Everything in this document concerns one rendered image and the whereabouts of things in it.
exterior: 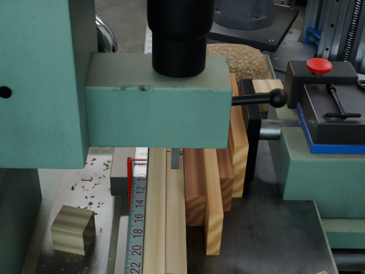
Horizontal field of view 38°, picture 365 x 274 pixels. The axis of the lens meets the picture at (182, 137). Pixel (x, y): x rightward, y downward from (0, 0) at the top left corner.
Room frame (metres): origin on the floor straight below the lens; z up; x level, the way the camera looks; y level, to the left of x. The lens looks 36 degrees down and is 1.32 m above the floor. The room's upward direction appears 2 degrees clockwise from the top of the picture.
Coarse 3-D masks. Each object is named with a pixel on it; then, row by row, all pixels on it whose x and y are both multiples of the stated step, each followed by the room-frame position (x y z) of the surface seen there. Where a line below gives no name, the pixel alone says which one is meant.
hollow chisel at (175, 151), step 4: (172, 148) 0.45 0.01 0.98; (176, 148) 0.45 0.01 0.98; (172, 152) 0.45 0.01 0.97; (176, 152) 0.45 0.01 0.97; (172, 156) 0.45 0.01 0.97; (176, 156) 0.45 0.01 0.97; (172, 160) 0.45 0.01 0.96; (176, 160) 0.45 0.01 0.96; (172, 164) 0.45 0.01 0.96; (176, 164) 0.45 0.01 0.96; (172, 168) 0.45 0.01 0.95; (176, 168) 0.45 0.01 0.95
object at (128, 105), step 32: (96, 64) 0.46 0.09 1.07; (128, 64) 0.46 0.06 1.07; (224, 64) 0.47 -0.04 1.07; (96, 96) 0.42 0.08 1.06; (128, 96) 0.42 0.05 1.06; (160, 96) 0.42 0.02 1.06; (192, 96) 0.42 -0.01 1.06; (224, 96) 0.42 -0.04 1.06; (96, 128) 0.42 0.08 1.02; (128, 128) 0.42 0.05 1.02; (160, 128) 0.42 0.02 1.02; (192, 128) 0.42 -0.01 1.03; (224, 128) 0.42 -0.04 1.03
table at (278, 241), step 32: (256, 160) 0.54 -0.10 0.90; (256, 192) 0.47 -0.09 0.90; (224, 224) 0.42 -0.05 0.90; (256, 224) 0.42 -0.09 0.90; (288, 224) 0.42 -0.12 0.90; (320, 224) 0.43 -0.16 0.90; (352, 224) 0.46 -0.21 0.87; (192, 256) 0.37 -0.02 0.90; (224, 256) 0.37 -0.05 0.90; (256, 256) 0.38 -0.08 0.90; (288, 256) 0.38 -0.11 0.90; (320, 256) 0.38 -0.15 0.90
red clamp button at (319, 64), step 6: (312, 60) 0.57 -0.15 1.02; (318, 60) 0.57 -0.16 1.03; (324, 60) 0.57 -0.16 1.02; (306, 66) 0.57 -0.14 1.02; (312, 66) 0.56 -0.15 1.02; (318, 66) 0.56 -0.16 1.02; (324, 66) 0.56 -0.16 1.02; (330, 66) 0.56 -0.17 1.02; (318, 72) 0.56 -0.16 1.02; (324, 72) 0.56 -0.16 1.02
